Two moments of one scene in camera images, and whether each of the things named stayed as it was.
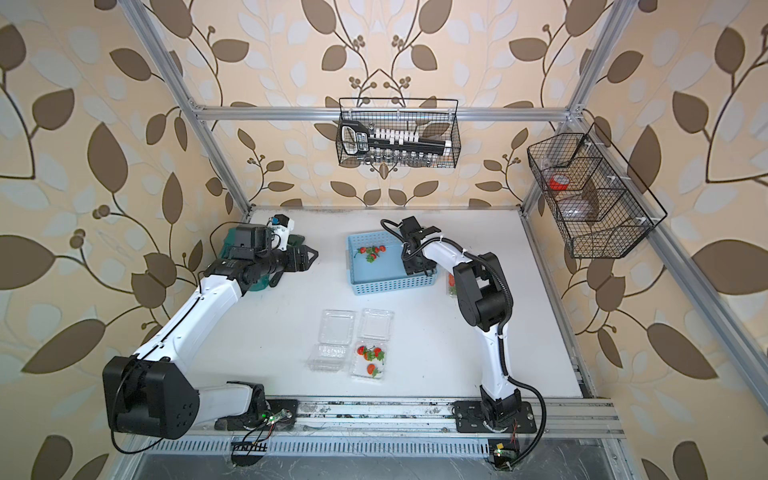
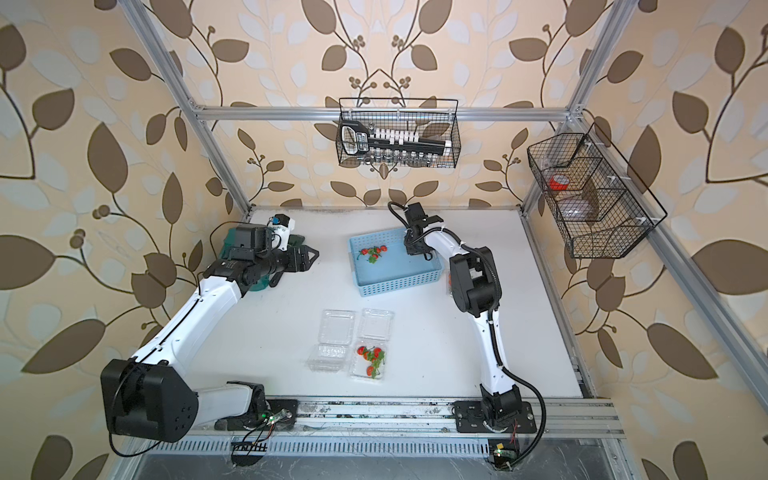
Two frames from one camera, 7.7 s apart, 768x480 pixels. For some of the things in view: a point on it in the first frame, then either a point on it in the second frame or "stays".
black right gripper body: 415,264 → 413,248
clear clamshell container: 369,353 stays
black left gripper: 302,264 stays
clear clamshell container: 451,285 stays
